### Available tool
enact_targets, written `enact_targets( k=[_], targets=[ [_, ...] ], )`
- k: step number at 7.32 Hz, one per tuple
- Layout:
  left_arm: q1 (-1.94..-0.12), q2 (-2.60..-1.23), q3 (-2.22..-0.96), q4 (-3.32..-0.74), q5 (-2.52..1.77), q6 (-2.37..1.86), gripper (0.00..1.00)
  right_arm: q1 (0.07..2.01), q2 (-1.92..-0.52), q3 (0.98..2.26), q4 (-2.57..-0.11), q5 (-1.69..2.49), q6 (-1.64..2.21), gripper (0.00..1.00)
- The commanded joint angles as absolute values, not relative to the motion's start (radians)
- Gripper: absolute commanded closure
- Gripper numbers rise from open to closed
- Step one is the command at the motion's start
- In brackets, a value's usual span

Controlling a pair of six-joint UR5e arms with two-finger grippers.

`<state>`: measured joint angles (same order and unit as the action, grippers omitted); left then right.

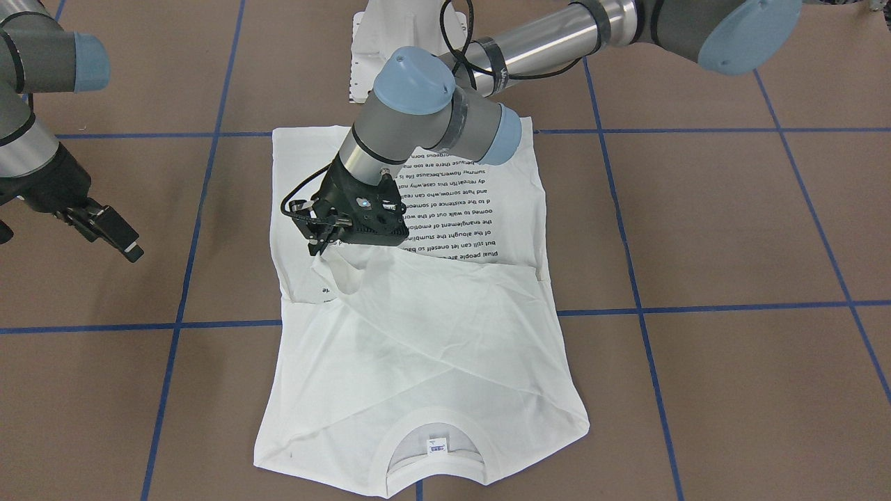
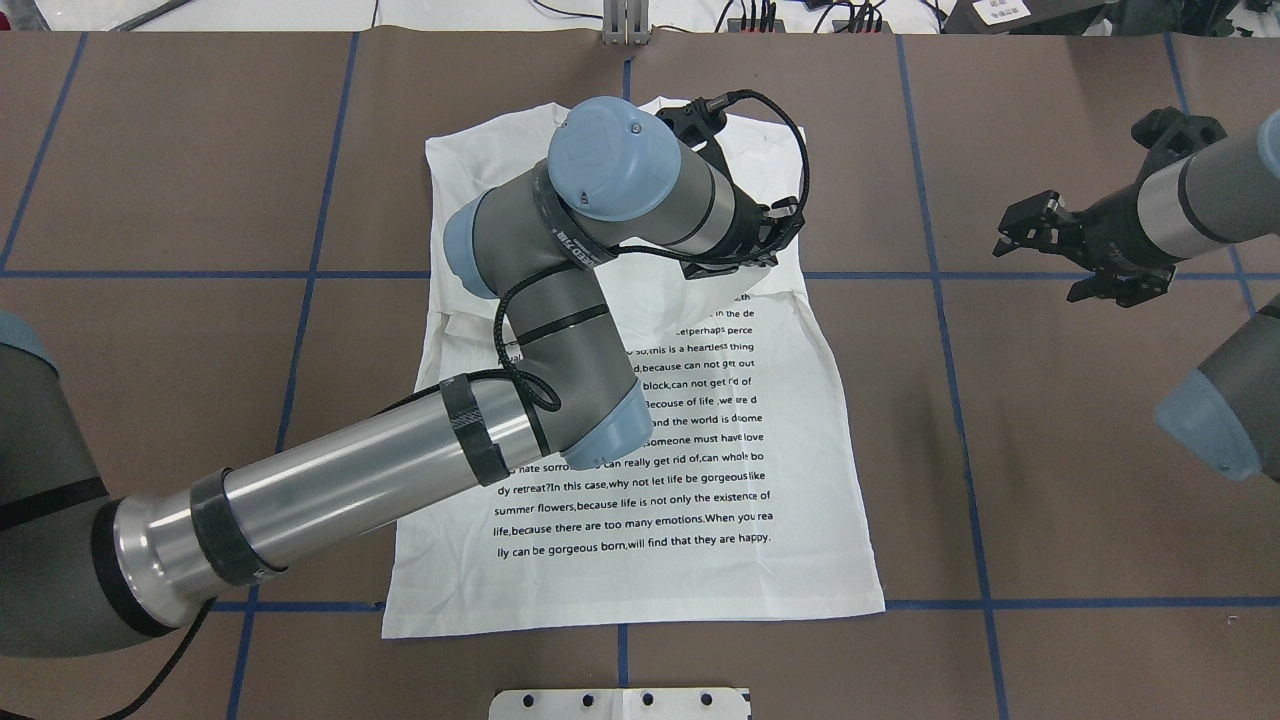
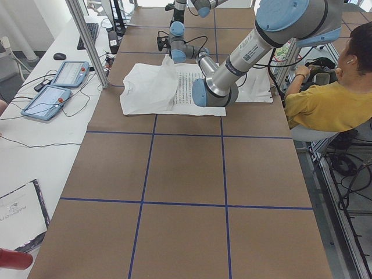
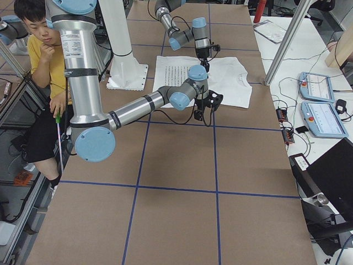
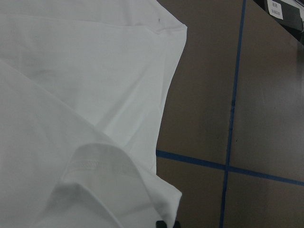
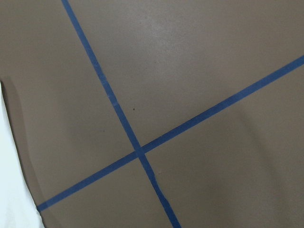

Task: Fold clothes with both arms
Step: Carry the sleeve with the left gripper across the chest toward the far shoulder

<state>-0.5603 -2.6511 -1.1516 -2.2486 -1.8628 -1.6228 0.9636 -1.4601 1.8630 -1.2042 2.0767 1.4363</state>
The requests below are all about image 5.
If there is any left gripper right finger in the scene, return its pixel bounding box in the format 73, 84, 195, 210
173, 218, 181, 228

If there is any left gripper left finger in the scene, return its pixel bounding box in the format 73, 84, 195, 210
156, 220, 167, 228

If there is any white long-sleeve printed shirt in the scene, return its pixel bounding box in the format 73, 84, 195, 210
0, 0, 187, 228

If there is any black box with label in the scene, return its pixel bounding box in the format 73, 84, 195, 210
254, 0, 304, 45

